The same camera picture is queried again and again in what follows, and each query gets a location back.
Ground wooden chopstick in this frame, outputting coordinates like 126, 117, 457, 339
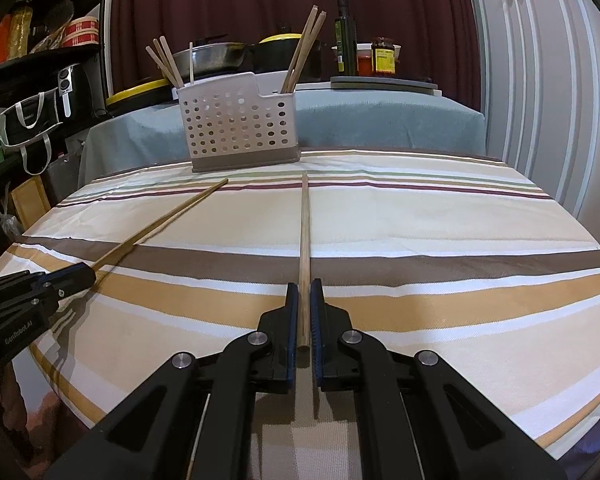
91, 178, 228, 272
187, 41, 195, 85
298, 174, 311, 349
152, 38, 180, 88
159, 36, 184, 89
145, 46, 178, 88

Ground wooden chopstick crossed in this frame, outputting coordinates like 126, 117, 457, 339
280, 6, 318, 93
294, 11, 327, 89

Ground black white tote bag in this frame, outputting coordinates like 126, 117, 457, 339
0, 89, 62, 177

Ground striped tablecloth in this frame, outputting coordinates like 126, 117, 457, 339
0, 150, 600, 479

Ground grey-blue table cover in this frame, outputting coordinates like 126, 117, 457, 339
78, 89, 486, 186

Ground yellow black round lid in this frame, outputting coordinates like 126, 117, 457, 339
106, 78, 171, 108

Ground black shelf unit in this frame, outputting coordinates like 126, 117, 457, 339
0, 0, 108, 255

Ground white perforated utensil holder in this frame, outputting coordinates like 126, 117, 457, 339
176, 72, 300, 172

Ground red white round tin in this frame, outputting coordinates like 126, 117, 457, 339
60, 15, 99, 48

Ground gold package on shelf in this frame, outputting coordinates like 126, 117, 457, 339
7, 6, 33, 61

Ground steel wok with lid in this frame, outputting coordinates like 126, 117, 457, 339
173, 36, 249, 82

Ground black pot yellow lid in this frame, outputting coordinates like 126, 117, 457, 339
250, 32, 324, 82

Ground grey cutting board tray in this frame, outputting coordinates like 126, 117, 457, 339
330, 76, 442, 96

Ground sauce jar yellow label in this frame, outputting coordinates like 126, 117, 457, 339
372, 37, 396, 77

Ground dark olive oil bottle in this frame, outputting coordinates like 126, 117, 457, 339
335, 0, 358, 76

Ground white cabinet doors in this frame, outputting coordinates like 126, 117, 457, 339
471, 0, 600, 242

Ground dark red curtain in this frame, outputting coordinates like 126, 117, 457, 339
109, 0, 481, 110

